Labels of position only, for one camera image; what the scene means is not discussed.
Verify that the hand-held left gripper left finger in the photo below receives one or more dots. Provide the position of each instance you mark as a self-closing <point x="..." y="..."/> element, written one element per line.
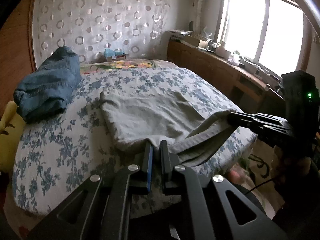
<point x="150" y="170"/>

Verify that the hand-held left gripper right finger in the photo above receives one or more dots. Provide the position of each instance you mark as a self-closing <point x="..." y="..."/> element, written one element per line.
<point x="165" y="167"/>

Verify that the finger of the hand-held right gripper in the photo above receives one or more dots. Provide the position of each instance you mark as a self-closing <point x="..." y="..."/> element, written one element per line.
<point x="272" y="133"/>
<point x="255" y="118"/>

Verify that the grey-green pants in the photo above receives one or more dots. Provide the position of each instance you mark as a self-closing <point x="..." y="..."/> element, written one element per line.
<point x="150" y="115"/>

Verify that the green-capped baby bottle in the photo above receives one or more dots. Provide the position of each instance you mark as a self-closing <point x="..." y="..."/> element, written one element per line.
<point x="234" y="58"/>

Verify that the low wooden cabinet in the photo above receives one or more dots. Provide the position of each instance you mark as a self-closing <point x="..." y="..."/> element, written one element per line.
<point x="207" y="65"/>

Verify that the white bottle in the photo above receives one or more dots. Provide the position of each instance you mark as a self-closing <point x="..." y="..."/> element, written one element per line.
<point x="222" y="52"/>

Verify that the bed with floral sheet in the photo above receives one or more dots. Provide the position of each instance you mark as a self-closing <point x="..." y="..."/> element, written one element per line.
<point x="62" y="155"/>

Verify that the window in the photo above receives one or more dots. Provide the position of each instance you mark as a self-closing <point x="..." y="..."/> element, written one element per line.
<point x="250" y="25"/>

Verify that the open cardboard box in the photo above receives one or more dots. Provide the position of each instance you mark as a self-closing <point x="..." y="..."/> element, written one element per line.
<point x="195" y="42"/>

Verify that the stack of papers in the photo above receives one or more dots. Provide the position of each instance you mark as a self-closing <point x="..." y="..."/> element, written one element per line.
<point x="180" y="33"/>

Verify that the cardboard box with blue cloth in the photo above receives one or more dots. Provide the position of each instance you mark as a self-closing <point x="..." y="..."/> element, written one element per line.
<point x="117" y="57"/>

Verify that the gathered patterned window curtain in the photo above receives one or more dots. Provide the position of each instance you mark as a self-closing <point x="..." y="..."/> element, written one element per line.
<point x="200" y="5"/>

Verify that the blue denim jeans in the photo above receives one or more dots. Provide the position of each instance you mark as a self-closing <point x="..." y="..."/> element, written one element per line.
<point x="50" y="85"/>

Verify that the yellow plush toy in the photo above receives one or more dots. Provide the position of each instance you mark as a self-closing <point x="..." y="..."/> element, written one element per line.
<point x="10" y="135"/>

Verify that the circle-patterned sheer curtain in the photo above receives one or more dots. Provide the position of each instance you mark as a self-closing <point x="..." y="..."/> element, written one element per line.
<point x="100" y="17"/>

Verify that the wooden wardrobe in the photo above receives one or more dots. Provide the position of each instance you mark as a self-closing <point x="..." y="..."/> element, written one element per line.
<point x="17" y="55"/>

